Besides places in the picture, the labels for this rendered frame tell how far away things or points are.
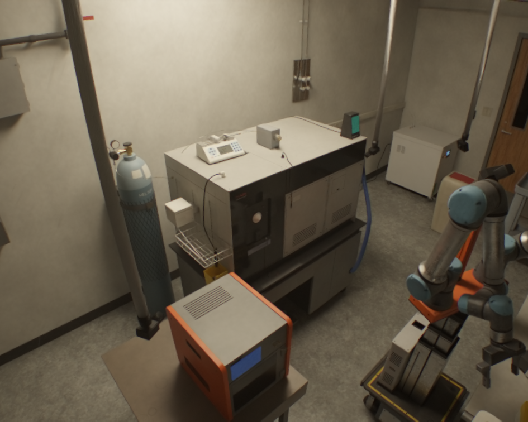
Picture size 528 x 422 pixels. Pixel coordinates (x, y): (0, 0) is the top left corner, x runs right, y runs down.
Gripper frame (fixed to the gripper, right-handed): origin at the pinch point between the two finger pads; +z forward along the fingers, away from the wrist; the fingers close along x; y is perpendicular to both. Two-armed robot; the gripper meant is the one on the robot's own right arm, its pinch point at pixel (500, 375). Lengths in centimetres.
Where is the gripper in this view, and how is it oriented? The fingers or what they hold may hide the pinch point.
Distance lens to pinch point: 154.0
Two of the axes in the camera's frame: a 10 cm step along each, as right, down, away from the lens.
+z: 2.1, 9.6, 1.7
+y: -1.6, -1.4, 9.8
